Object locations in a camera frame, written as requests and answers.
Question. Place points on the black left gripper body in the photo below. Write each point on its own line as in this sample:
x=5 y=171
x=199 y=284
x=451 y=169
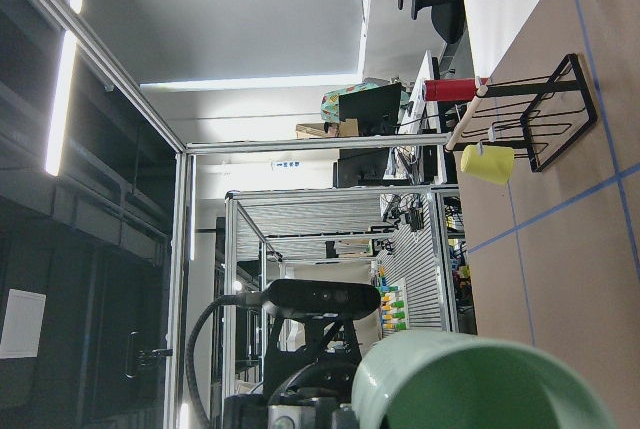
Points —
x=309 y=387

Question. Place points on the mint green cup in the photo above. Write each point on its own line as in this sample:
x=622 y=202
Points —
x=424 y=378

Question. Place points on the yellow cup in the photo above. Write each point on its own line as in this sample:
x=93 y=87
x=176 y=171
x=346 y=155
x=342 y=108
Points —
x=490 y=163

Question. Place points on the cardboard box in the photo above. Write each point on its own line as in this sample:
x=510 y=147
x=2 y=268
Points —
x=341 y=129

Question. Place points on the black monitor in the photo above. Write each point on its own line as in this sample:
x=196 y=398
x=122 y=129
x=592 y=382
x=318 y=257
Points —
x=376 y=110

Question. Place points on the red cylinder container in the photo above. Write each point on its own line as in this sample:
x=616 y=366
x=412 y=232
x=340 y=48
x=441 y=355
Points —
x=449 y=90

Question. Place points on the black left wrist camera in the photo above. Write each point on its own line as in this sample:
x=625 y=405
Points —
x=303 y=300

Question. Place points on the black wire cup rack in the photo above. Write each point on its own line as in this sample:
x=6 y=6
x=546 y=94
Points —
x=539 y=117

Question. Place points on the aluminium frame enclosure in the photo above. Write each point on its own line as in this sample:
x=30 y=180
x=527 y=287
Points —
x=108 y=233

